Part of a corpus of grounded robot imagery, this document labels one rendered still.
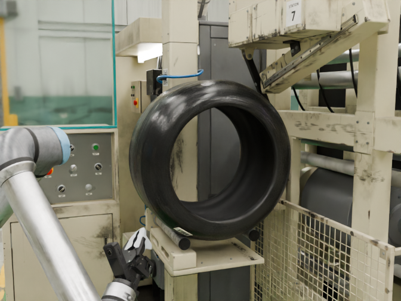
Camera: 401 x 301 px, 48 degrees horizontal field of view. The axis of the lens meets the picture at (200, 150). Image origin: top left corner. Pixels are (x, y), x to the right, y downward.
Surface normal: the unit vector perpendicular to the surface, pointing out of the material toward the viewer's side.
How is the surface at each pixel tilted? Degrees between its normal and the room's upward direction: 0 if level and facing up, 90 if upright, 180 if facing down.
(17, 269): 90
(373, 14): 72
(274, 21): 90
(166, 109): 59
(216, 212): 38
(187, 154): 90
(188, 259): 90
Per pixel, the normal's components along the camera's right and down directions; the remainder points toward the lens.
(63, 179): 0.34, 0.12
